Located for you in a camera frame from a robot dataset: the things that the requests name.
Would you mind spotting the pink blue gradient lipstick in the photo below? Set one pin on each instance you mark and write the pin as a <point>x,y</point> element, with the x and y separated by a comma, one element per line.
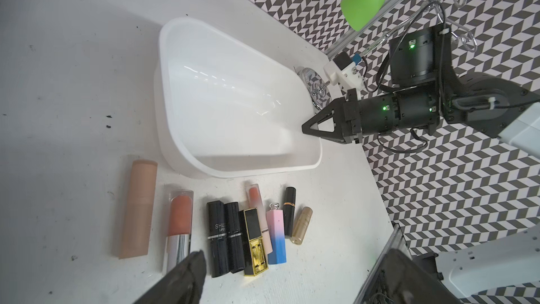
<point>275,221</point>

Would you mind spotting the aluminium front rail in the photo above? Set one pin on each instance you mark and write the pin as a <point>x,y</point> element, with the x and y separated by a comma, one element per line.
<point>375,289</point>

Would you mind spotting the beige matte lipstick tube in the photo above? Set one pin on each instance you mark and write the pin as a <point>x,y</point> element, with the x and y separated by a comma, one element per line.
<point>139,209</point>

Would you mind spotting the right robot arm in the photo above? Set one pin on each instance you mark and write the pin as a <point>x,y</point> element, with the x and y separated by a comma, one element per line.
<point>498,108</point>

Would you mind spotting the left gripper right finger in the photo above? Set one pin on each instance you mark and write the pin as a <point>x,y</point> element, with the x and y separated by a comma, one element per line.
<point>408,283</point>

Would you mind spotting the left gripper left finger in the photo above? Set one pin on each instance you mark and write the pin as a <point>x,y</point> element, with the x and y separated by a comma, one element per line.
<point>183,284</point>

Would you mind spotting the clear coral lipstick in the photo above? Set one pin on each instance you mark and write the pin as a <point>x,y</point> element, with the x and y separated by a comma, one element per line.
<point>179,228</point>

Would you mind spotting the black lipstick gold band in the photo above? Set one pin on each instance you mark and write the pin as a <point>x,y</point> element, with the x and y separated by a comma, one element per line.
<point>288,209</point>

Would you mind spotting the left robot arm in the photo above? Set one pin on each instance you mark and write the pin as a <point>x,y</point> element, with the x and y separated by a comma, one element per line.
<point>448,277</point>

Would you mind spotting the plain black lipstick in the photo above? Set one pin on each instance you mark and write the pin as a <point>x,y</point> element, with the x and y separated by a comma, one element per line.
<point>234,238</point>

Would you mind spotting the black lipstick with text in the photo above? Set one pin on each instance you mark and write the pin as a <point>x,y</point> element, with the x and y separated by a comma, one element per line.
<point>217,236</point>

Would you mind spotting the gold lipstick tube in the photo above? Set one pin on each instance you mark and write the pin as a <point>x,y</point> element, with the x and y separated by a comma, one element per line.
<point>301,226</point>

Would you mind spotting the white plastic storage box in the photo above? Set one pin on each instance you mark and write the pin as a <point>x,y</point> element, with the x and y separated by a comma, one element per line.
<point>225,110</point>

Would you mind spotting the black and gold square lipstick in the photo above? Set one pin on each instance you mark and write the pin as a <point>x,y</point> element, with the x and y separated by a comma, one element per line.
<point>253,248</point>

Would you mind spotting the pink lip gloss tube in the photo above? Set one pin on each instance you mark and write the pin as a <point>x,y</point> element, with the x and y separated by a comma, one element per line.
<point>255,201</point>

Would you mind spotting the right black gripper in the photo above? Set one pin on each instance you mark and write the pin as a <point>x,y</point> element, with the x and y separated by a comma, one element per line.
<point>414,108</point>

